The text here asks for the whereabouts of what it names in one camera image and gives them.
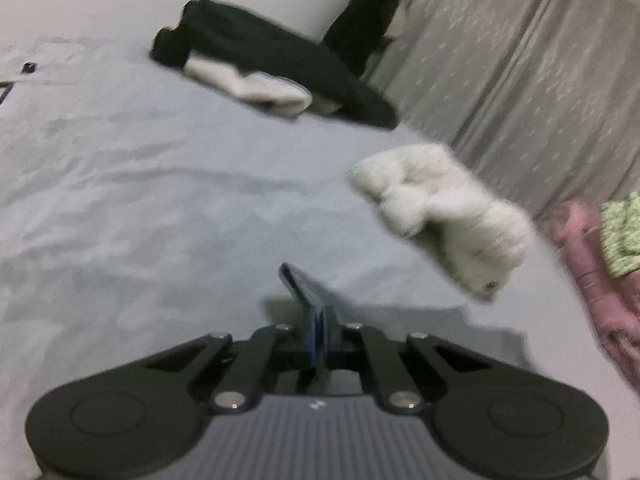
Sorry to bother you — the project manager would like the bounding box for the white cloth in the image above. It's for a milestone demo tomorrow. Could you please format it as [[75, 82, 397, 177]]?
[[184, 55, 343, 118]]

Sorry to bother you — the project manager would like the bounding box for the pink folded blanket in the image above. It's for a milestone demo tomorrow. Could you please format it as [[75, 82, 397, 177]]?
[[545, 199, 640, 376]]

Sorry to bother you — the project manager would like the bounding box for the black hanging garment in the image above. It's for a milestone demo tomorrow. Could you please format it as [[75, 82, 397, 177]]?
[[322, 0, 401, 76]]

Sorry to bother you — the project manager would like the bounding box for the beige hanging cloth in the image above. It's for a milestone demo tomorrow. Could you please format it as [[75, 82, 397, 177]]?
[[382, 0, 412, 43]]

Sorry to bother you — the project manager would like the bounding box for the green patterned cloth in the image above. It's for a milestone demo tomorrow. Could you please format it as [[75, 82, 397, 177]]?
[[600, 195, 640, 277]]

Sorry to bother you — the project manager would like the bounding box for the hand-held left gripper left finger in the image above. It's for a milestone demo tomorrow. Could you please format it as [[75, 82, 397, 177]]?
[[144, 310, 321, 413]]

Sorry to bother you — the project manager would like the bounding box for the white plush toy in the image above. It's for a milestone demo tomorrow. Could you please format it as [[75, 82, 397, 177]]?
[[347, 142, 536, 303]]

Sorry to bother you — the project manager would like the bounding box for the grey bed sheet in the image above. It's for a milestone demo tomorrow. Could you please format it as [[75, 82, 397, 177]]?
[[0, 35, 640, 461]]

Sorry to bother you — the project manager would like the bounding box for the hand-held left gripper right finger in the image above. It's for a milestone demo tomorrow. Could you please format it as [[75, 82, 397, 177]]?
[[321, 306, 501, 415]]

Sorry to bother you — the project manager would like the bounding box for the grey starred curtain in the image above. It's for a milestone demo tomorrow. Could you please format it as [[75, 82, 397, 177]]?
[[370, 0, 640, 221]]

